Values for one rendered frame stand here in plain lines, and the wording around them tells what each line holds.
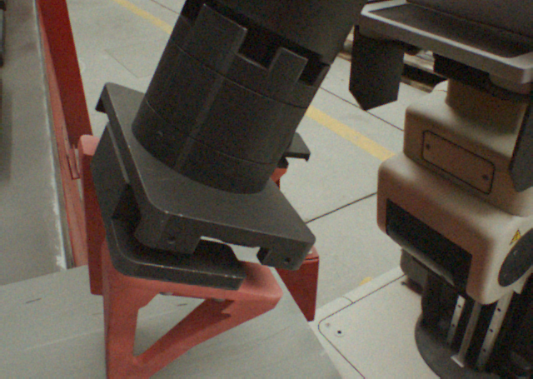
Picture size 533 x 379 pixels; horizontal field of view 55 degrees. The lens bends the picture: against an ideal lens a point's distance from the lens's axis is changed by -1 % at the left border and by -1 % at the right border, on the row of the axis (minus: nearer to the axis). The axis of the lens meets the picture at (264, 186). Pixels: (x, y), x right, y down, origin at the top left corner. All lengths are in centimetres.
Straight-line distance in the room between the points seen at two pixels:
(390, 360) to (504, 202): 57
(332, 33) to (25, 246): 45
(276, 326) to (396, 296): 107
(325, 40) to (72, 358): 20
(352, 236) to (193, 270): 178
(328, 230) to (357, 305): 70
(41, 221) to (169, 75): 44
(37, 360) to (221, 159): 16
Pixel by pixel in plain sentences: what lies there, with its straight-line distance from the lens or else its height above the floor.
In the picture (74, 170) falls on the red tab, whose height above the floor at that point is 55.
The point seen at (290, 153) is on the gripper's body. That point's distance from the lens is 70.
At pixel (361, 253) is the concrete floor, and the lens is 188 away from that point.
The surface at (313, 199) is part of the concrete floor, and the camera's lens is 212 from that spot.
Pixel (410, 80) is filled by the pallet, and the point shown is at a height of 2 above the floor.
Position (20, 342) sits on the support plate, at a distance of 30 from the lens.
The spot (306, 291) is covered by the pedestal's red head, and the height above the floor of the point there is 72.
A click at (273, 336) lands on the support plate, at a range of 28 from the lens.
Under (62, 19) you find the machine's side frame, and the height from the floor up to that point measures 61.
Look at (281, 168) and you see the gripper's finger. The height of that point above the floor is 84.
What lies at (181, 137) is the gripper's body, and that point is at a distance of 18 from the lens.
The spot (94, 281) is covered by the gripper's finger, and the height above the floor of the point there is 103.
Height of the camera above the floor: 121
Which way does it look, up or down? 34 degrees down
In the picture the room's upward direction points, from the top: straight up
